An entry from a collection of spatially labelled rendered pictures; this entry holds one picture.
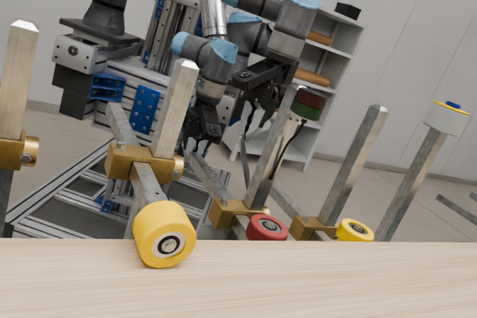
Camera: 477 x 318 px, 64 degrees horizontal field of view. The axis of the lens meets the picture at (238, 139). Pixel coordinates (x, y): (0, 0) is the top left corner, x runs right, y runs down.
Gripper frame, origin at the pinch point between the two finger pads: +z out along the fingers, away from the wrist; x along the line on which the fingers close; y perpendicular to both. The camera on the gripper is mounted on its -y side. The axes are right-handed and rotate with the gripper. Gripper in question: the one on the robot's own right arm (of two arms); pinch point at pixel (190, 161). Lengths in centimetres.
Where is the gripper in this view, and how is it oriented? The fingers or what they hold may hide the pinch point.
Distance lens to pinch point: 112.0
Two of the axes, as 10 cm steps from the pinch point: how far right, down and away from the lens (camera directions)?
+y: -4.1, -4.2, 8.1
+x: -8.5, -1.4, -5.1
